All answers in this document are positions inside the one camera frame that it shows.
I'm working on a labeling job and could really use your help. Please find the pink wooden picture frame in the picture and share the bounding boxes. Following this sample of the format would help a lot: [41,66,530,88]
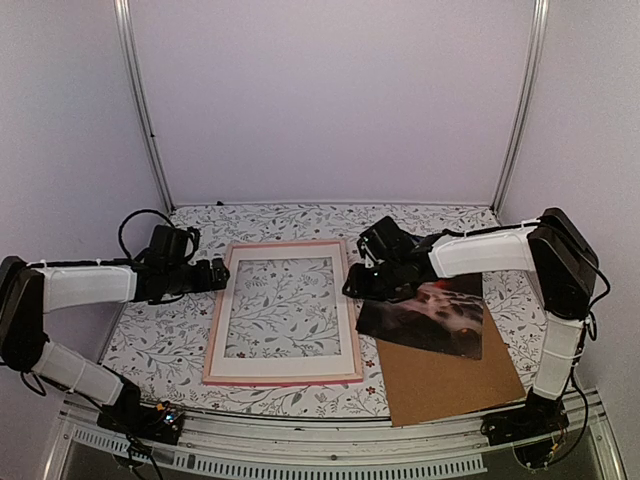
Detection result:
[201,238,365,387]

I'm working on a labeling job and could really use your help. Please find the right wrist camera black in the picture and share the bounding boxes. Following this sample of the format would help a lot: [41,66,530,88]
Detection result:
[356,216,415,263]

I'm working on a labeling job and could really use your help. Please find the white photo mat board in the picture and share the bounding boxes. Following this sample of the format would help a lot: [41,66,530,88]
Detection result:
[208,240,354,379]

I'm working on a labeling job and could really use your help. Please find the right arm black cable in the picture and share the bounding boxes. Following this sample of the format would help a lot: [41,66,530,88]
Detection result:
[564,269,612,451]

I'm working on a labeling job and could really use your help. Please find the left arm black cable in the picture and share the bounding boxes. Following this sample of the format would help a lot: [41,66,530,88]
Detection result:
[117,209,171,259]

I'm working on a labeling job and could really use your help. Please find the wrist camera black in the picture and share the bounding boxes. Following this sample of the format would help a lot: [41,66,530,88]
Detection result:
[356,216,415,263]
[146,225,200,265]

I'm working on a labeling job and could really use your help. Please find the right aluminium corner post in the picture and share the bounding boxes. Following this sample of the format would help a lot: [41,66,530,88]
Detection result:
[491,0,550,216]

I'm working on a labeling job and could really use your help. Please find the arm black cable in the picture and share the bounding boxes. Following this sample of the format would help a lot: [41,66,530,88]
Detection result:
[117,209,171,259]
[564,269,612,451]

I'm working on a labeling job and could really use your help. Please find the landscape sunset photo print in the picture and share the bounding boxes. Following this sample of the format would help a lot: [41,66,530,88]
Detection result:
[356,273,484,360]

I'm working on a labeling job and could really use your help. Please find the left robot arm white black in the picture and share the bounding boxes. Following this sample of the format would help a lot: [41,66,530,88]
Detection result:
[1,256,230,434]

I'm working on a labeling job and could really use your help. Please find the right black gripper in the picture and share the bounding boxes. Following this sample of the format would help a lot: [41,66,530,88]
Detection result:
[342,257,403,302]

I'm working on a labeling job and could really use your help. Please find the aluminium corner post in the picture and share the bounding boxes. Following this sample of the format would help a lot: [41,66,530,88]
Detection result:
[491,0,550,216]
[113,0,176,212]

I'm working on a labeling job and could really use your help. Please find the left aluminium corner post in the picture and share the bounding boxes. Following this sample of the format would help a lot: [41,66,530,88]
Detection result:
[113,0,176,212]

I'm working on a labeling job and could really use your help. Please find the brown cardboard backing board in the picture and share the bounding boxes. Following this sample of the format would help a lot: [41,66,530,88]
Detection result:
[376,309,526,427]

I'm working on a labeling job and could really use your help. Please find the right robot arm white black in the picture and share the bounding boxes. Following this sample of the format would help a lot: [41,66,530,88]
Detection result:
[342,208,599,436]

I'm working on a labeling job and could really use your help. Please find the aluminium front rail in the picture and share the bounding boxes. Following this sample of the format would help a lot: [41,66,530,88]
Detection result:
[43,389,627,479]

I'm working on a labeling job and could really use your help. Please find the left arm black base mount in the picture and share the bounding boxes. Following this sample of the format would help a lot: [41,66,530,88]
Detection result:
[97,397,185,446]

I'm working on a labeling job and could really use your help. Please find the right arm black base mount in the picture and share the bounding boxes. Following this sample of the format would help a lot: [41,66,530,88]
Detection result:
[480,392,569,469]

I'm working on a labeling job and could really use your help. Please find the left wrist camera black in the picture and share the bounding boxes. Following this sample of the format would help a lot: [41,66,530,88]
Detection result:
[146,225,200,265]

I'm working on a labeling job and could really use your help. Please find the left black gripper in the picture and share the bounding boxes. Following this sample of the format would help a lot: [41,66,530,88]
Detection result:
[166,257,229,296]

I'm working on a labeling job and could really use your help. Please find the floral patterned table mat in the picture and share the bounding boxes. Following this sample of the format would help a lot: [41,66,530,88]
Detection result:
[103,204,546,418]

